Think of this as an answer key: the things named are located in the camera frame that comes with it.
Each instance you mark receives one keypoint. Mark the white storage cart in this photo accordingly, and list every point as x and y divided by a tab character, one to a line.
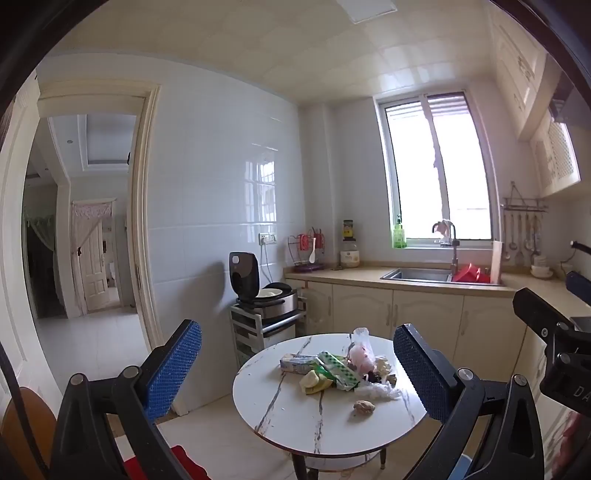
244	339

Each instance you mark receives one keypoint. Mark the clear food jar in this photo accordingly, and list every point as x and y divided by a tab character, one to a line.
350	259

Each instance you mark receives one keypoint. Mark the sheer doorway curtain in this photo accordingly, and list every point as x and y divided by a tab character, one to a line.
39	258

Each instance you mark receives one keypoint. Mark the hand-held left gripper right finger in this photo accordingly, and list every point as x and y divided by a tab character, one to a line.
420	376

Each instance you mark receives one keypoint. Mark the cream wall cabinets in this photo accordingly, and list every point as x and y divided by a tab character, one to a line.
531	92

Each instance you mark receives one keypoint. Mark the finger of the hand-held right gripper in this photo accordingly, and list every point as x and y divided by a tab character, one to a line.
579	285
535	307

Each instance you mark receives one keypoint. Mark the stainless steel sink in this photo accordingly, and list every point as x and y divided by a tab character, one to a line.
415	275

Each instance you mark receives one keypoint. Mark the white rice spoon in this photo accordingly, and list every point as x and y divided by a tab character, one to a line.
313	253

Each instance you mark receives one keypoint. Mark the wooden chair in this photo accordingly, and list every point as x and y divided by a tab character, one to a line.
27	438

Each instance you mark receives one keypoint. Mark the metal kitchen faucet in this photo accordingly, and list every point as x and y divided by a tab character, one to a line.
455	256

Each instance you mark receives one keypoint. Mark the dark snack packet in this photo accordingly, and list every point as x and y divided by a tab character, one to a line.
373	377

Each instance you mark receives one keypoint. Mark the red plastic basin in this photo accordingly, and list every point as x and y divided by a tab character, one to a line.
471	274

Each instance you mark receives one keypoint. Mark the brown round lump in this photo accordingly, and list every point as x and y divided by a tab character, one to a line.
364	406

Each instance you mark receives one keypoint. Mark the clear plastic bag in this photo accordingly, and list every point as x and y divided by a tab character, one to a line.
378	392

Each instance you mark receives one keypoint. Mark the white wall outlet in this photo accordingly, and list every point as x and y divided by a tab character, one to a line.
267	238

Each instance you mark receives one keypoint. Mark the white teal snack packet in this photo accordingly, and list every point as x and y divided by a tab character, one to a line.
298	364

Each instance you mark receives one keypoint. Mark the green dish soap bottle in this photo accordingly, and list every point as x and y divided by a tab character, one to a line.
399	235

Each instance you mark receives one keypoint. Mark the round white marble table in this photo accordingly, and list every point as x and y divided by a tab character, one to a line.
295	424

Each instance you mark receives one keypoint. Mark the yellow wrapper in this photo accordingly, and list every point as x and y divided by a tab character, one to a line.
311	382

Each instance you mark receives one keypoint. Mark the dark yellow label bottle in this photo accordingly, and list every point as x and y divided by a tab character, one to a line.
348	230

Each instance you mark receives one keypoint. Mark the square ceiling light panel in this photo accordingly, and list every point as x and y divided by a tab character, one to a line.
367	10

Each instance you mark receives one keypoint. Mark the cream kitchen base cabinets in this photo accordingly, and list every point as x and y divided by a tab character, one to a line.
425	314

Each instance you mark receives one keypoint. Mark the cream door frame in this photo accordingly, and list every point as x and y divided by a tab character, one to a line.
143	207

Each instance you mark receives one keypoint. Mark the black range hood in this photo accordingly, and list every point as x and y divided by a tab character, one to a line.
572	101

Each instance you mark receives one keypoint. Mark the kitchen window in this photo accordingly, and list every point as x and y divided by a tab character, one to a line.
438	175

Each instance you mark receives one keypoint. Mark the black silver rice cooker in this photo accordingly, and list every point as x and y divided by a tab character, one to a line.
277	304

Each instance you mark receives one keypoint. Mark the green white checked packet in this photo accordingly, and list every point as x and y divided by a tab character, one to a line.
339	373

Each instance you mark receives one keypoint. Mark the blue plastic bin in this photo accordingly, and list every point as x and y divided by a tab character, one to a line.
462	468

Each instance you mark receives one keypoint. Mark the red seat cushion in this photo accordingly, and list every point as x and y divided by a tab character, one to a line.
152	464

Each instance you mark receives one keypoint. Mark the pale cloth on faucet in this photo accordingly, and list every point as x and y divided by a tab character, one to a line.
444	230

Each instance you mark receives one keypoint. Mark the wooden cutting board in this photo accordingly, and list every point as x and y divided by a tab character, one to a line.
497	263

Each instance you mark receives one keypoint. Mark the white panel door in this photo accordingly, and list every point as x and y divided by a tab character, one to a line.
94	267

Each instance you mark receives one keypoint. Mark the white bowl stack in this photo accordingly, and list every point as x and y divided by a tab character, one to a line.
541	270

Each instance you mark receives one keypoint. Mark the clear bag with pink content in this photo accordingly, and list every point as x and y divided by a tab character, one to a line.
360	355

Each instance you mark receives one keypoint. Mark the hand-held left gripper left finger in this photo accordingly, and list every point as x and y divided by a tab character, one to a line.
175	369

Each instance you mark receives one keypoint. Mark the beige kitchen countertop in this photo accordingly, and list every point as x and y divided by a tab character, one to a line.
360	272

